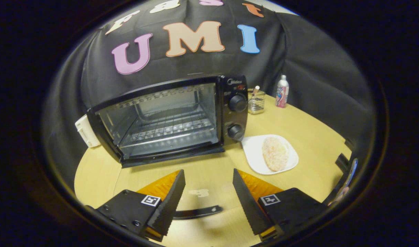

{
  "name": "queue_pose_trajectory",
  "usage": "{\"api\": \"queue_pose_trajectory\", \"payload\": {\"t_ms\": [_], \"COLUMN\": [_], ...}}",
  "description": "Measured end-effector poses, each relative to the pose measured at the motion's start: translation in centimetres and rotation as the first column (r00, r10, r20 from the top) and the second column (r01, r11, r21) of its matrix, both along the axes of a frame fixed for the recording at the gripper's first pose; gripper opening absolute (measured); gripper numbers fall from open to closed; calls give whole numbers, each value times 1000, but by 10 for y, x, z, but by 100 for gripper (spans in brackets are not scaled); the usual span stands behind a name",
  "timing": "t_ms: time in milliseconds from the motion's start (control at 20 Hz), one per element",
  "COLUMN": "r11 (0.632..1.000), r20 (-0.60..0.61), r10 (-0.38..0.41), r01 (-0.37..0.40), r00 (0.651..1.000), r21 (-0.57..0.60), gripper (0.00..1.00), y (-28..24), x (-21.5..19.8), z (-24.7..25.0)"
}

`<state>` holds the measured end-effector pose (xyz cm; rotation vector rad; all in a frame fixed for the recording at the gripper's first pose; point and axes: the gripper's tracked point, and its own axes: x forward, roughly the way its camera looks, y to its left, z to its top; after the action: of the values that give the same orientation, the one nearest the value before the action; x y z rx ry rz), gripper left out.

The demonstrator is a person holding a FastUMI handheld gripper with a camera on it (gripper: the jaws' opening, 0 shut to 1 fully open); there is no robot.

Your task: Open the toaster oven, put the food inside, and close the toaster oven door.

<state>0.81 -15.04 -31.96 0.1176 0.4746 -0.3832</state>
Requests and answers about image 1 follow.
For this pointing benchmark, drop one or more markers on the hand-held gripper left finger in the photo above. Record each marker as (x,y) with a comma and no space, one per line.
(170,206)

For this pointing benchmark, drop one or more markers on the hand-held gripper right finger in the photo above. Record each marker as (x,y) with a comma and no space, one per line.
(248,206)

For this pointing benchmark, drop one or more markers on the breaded oval croquette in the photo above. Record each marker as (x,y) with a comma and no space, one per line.
(275,154)

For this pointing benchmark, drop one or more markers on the black toaster oven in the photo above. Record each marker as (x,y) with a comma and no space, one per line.
(235,118)

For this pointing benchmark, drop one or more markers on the white pop-up toaster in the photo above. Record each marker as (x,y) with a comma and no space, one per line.
(85,133)

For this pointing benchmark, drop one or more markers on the white plate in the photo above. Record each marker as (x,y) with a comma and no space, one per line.
(254,151)

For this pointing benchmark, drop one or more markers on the clear pen holder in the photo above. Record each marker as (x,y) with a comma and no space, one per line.
(256,104)

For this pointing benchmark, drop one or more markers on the dark device with blue edge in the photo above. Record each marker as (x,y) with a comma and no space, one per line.
(348,180)

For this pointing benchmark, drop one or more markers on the black clamp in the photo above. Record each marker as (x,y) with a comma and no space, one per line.
(342,162)

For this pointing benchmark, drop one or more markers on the pen with white cap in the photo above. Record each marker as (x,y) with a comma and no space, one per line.
(256,89)

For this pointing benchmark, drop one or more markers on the pink and white spray bottle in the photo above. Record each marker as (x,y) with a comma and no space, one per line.
(282,92)

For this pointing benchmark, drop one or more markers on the black backdrop cloth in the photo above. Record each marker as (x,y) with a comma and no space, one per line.
(315,68)

